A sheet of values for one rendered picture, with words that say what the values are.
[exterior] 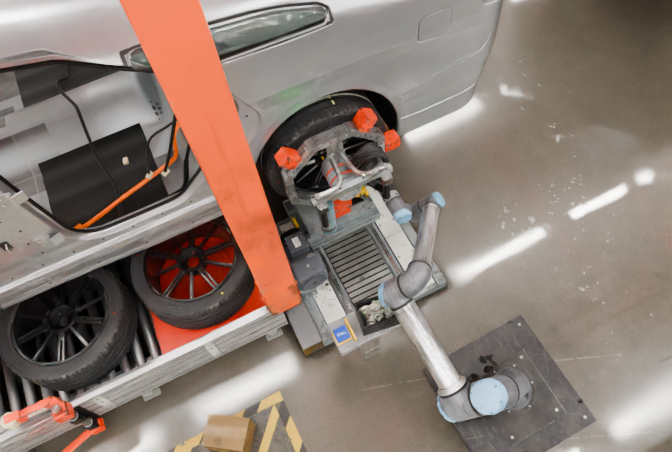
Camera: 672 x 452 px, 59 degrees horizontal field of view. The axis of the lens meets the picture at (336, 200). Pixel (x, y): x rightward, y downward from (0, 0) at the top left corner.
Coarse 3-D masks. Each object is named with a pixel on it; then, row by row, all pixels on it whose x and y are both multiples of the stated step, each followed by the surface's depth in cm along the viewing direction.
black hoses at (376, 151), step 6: (366, 144) 281; (372, 144) 281; (360, 150) 282; (366, 150) 279; (372, 150) 278; (378, 150) 281; (354, 156) 283; (360, 156) 281; (366, 156) 279; (372, 156) 277; (378, 156) 278; (384, 156) 281; (354, 162) 283; (384, 162) 283
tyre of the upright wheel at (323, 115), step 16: (336, 96) 281; (352, 96) 286; (304, 112) 276; (320, 112) 275; (336, 112) 275; (352, 112) 279; (288, 128) 277; (304, 128) 273; (320, 128) 277; (384, 128) 302; (272, 144) 282; (288, 144) 276; (272, 160) 283; (272, 176) 291
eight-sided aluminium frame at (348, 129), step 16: (336, 128) 277; (352, 128) 276; (304, 144) 276; (320, 144) 273; (384, 144) 298; (304, 160) 277; (368, 160) 314; (288, 176) 282; (288, 192) 293; (304, 192) 310
